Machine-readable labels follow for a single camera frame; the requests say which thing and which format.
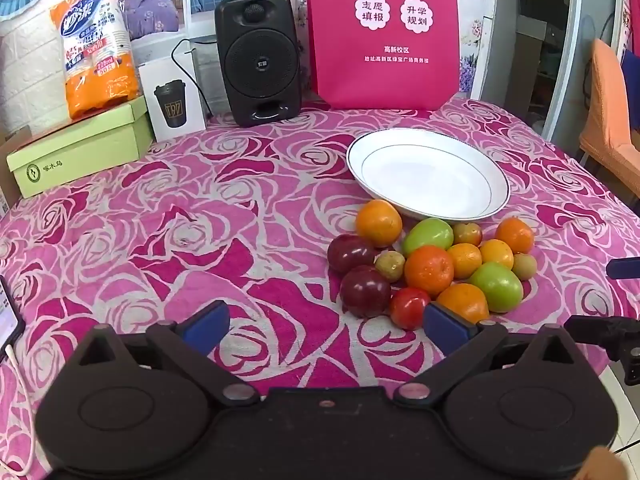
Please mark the small yellow tangerine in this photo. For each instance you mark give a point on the small yellow tangerine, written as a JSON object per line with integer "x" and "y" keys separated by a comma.
{"x": 496, "y": 254}
{"x": 465, "y": 260}

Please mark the magenta printed bag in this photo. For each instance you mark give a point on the magenta printed bag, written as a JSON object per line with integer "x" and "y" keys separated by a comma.
{"x": 380, "y": 80}

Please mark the orange paper cup package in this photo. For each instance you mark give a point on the orange paper cup package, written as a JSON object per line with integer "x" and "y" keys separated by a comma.
{"x": 95, "y": 85}

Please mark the dark red plum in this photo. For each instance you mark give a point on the dark red plum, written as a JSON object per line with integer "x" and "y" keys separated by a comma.
{"x": 365, "y": 290}
{"x": 350, "y": 252}

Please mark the bright red plum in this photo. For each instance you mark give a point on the bright red plum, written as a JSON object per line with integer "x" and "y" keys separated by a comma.
{"x": 409, "y": 307}

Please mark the green mango-shaped fruit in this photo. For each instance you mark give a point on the green mango-shaped fruit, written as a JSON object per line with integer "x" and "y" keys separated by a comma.
{"x": 427, "y": 235}

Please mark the white plate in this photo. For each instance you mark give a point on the white plate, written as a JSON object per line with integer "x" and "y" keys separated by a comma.
{"x": 430, "y": 175}

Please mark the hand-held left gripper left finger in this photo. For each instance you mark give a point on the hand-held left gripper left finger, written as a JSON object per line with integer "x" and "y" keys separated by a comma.
{"x": 207, "y": 322}

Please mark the white box with cup print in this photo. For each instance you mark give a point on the white box with cup print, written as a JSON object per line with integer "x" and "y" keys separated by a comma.
{"x": 190, "y": 90}

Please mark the large orange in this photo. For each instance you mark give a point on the large orange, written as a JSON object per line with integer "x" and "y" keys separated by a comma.
{"x": 378, "y": 222}

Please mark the pink rose printed tablecloth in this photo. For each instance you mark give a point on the pink rose printed tablecloth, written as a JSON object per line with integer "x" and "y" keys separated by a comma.
{"x": 200, "y": 185}

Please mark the brown cardboard box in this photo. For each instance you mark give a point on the brown cardboard box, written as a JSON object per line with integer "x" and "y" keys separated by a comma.
{"x": 10, "y": 170}

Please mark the green apple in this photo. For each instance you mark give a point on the green apple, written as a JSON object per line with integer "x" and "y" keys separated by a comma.
{"x": 496, "y": 287}

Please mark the orange tangerine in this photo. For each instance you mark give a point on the orange tangerine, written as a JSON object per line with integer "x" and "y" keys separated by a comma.
{"x": 429, "y": 270}
{"x": 515, "y": 235}

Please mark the medium orange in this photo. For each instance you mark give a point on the medium orange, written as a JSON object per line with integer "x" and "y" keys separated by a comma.
{"x": 462, "y": 302}

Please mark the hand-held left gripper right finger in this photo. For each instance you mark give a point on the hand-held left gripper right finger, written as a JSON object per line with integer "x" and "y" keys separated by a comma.
{"x": 445, "y": 322}

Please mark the blue bag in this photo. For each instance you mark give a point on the blue bag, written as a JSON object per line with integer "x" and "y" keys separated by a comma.
{"x": 631, "y": 90}

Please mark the smartphone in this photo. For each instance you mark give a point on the smartphone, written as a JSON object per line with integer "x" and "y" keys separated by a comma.
{"x": 7, "y": 320}

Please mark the green cardboard box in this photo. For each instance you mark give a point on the green cardboard box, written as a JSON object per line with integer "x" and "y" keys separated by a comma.
{"x": 85, "y": 160}

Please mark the small yellow-green jujube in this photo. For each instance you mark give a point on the small yellow-green jujube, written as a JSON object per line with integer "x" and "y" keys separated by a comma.
{"x": 390, "y": 265}
{"x": 524, "y": 266}

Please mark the small red-green jujube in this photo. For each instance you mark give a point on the small red-green jujube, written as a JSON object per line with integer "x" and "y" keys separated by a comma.
{"x": 467, "y": 234}

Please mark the bedding wall poster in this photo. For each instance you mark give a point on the bedding wall poster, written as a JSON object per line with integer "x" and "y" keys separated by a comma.
{"x": 150, "y": 5}

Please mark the black speaker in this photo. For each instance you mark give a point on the black speaker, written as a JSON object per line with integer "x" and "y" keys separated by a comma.
{"x": 260, "y": 60}

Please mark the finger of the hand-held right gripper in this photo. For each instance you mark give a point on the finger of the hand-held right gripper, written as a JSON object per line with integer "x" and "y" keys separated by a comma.
{"x": 600, "y": 330}
{"x": 625, "y": 268}

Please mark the white door frame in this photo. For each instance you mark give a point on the white door frame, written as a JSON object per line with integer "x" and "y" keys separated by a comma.
{"x": 570, "y": 50}

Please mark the orange covered chair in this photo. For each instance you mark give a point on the orange covered chair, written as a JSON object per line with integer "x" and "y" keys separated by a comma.
{"x": 607, "y": 110}

